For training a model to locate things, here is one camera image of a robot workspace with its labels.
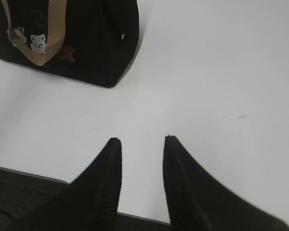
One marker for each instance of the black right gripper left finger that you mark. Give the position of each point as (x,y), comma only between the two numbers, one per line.
(89,203)

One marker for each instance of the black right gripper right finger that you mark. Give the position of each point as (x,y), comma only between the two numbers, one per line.
(196,201)

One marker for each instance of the black canvas tote bag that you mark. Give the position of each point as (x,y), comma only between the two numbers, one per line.
(88,40)

